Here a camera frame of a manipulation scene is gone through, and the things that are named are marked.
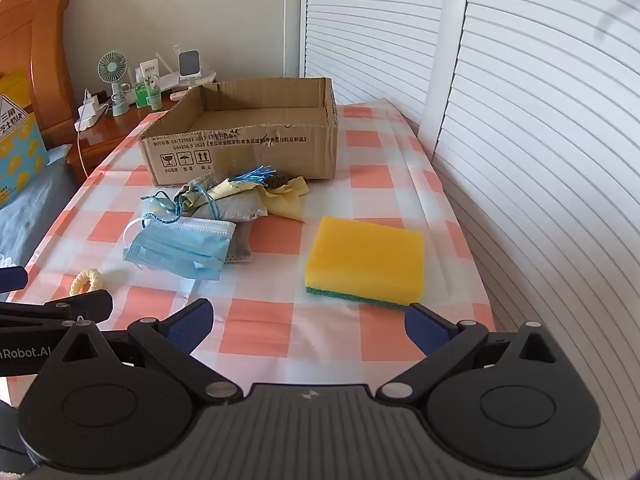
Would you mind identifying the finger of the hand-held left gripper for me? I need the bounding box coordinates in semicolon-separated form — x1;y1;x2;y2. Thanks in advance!
0;266;29;295
0;290;115;334

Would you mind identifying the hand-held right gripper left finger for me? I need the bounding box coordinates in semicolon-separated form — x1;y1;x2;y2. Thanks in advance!
39;298;246;407

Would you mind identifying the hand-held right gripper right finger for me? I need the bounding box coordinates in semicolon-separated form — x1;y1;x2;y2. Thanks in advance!
375;302;582;406

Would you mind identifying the cream hair scrunchie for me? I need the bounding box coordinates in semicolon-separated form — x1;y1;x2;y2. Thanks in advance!
69;268;102;296

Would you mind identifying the blue face mask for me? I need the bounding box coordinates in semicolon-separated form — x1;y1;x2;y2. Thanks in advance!
123;217;236;281

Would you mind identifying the dark grey fabric pouch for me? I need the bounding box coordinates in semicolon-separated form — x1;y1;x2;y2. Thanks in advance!
224;220;257;265

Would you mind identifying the yellow green sponge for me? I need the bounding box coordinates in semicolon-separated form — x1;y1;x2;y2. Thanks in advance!
305;216;425;311

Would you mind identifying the light grey fabric pouch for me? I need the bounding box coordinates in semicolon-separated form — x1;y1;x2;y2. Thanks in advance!
207;191;272;224

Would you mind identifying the brown cardboard box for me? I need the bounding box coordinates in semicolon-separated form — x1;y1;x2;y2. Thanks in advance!
138;77;339;187

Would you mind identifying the orange white checkered tablecloth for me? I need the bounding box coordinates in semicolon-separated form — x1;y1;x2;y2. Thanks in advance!
22;97;497;401

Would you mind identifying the grey printed bed sheet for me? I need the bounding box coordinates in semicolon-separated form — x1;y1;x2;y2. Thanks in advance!
0;144;84;272

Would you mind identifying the patterned sachet with blue tassel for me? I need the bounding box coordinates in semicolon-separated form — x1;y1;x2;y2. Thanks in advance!
140;165;277;225

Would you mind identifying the yellow printed box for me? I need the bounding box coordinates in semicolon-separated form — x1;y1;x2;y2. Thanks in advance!
0;67;49;207

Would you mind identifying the yellow lens cleaning cloth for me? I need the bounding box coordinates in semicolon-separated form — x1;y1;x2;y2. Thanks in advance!
207;176;311;224

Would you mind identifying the wooden nightstand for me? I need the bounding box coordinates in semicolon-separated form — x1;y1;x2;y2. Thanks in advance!
47;87;177;182

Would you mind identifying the white charger block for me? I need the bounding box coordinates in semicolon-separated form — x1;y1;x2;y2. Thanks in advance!
74;88;109;132

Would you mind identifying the wooden headboard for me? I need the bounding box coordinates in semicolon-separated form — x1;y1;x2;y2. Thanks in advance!
0;0;87;182

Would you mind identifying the white louvered door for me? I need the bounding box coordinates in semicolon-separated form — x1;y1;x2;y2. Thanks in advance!
300;0;474;113
419;0;640;480

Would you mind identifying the green handheld fan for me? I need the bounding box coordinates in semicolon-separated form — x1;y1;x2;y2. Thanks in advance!
97;51;132;117

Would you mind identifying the phone on white stand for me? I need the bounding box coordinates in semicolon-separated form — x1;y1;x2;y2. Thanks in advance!
175;45;202;90

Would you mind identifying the white charging cable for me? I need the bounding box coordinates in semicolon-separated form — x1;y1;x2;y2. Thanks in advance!
75;127;92;181

